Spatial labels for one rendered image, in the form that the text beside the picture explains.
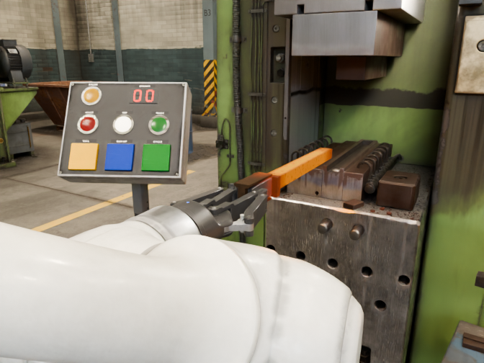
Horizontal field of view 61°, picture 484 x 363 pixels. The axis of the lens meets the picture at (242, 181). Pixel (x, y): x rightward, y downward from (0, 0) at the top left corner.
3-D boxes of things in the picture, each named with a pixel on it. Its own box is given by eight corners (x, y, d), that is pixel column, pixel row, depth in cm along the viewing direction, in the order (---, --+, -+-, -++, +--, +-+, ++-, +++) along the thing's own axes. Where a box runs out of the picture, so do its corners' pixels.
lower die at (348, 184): (360, 203, 103) (363, 171, 100) (287, 191, 112) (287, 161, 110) (390, 166, 138) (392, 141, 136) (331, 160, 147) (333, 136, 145)
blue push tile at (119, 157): (131, 169, 109) (133, 143, 112) (104, 169, 110) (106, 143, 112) (133, 171, 111) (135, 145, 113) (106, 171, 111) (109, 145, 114)
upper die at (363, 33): (373, 55, 93) (377, 10, 90) (291, 55, 102) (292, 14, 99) (401, 56, 128) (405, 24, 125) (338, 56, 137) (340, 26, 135)
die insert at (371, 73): (364, 80, 105) (366, 55, 103) (335, 79, 108) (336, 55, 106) (386, 76, 130) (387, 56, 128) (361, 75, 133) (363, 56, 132)
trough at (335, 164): (343, 173, 103) (343, 168, 103) (323, 171, 106) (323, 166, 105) (377, 144, 138) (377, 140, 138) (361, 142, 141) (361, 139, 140)
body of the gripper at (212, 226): (150, 260, 51) (193, 232, 59) (207, 276, 47) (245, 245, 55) (145, 203, 49) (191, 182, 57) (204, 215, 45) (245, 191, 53)
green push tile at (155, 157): (168, 171, 109) (170, 144, 111) (140, 170, 110) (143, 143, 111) (169, 172, 111) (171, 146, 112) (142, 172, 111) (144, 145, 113)
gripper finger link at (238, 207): (206, 207, 52) (214, 209, 51) (253, 185, 61) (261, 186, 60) (207, 236, 53) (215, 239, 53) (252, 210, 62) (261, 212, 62)
